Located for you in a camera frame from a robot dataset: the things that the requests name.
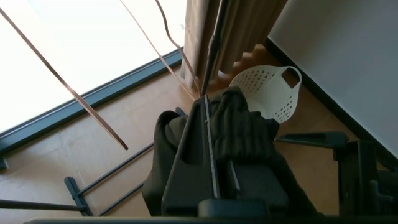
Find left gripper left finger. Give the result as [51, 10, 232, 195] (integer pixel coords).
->
[161, 95, 221, 217]

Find white laundry basket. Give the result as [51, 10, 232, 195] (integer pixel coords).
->
[228, 65, 303, 124]

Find window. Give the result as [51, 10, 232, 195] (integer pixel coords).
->
[0, 0, 188, 157]

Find black garment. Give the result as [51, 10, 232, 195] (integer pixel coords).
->
[141, 86, 318, 217]

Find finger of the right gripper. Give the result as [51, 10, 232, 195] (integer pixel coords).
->
[274, 131, 349, 150]

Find brown curtain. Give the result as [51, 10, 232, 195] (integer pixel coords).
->
[180, 0, 289, 91]

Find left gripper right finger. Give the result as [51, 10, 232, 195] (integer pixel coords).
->
[229, 159, 290, 216]

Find black clothes rack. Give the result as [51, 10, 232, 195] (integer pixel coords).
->
[0, 0, 233, 217]

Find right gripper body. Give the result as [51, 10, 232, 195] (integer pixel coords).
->
[333, 139, 398, 217]

